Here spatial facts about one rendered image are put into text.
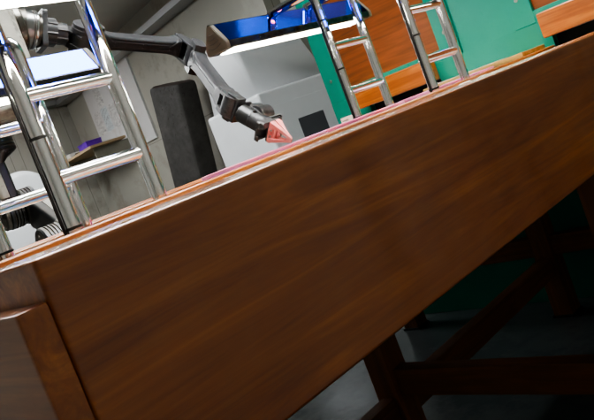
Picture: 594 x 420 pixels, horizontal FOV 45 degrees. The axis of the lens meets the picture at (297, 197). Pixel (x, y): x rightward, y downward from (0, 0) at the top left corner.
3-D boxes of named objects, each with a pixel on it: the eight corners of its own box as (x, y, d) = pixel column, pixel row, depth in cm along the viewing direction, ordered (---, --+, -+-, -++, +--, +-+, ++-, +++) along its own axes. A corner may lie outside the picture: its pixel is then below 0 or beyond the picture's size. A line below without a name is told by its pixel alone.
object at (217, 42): (207, 58, 179) (197, 31, 178) (354, 25, 222) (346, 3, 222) (226, 48, 173) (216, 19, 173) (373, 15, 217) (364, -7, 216)
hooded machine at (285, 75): (393, 212, 530) (315, 0, 517) (320, 250, 487) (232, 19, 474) (325, 225, 599) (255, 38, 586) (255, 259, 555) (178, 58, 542)
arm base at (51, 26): (35, 54, 223) (34, 17, 224) (61, 57, 228) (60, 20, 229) (42, 45, 216) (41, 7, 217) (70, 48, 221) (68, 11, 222)
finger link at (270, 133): (303, 126, 209) (280, 113, 214) (288, 132, 204) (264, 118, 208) (300, 146, 213) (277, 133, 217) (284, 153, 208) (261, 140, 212)
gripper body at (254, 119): (284, 115, 213) (265, 105, 217) (261, 124, 206) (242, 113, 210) (280, 134, 217) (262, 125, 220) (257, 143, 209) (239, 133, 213)
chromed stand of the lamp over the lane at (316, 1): (316, 170, 194) (258, 13, 191) (360, 150, 208) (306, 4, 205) (369, 153, 181) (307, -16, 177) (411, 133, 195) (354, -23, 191)
